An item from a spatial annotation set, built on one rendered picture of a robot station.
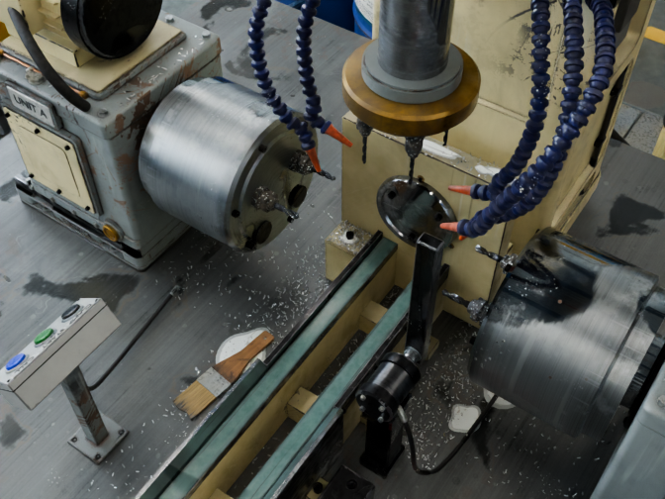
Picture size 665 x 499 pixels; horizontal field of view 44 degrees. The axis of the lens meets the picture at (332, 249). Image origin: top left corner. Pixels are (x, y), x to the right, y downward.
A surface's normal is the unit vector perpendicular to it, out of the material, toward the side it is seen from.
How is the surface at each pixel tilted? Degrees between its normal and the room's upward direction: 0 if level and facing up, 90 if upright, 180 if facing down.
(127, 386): 0
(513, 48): 90
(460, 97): 0
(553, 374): 62
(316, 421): 0
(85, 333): 53
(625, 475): 89
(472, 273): 90
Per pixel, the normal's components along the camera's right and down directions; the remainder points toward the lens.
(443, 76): 0.00, -0.65
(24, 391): 0.65, -0.04
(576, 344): -0.36, -0.10
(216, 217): -0.56, 0.51
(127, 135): 0.82, 0.43
